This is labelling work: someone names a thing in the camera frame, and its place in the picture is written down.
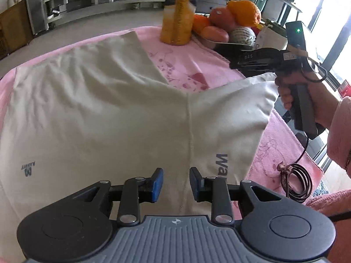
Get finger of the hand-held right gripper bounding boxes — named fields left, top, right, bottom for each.
left=229, top=50, right=256, bottom=71

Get grey drawer cabinet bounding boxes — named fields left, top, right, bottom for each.
left=196, top=0, right=229, bottom=15

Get red-orange apple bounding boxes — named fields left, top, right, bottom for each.
left=210, top=7, right=237, bottom=31

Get wooden cabinet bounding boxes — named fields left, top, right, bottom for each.
left=0, top=0, right=34, bottom=59

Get person's right hand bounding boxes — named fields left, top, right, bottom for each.
left=275, top=71, right=342, bottom=129

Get pink apple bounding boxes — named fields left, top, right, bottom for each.
left=201, top=26, right=230, bottom=43

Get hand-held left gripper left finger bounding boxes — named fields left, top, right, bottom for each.
left=73, top=168, right=164, bottom=227

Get person's pink clothing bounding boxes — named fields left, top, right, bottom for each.
left=305, top=188, right=351, bottom=263

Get curved silver shelf unit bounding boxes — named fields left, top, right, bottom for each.
left=26, top=0, right=172, bottom=35

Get cream white pants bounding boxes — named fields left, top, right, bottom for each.
left=0, top=30, right=279, bottom=263

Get coiled black cable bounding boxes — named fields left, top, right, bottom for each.
left=276, top=131, right=313, bottom=204

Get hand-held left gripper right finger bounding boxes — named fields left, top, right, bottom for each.
left=189, top=167, right=278, bottom=227

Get pink printed blanket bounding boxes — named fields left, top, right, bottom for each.
left=0, top=25, right=325, bottom=225

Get orange juice bottle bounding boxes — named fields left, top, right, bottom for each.
left=160, top=0, right=197, bottom=46

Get small orange tangerine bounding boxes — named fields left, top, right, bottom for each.
left=192, top=14, right=211, bottom=33

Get metal fruit tray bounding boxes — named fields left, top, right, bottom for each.
left=192, top=31, right=261, bottom=53

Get person's right forearm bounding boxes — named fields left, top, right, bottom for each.
left=326, top=96, right=351, bottom=172

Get melon in foam net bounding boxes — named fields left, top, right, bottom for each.
left=229, top=27, right=257, bottom=46

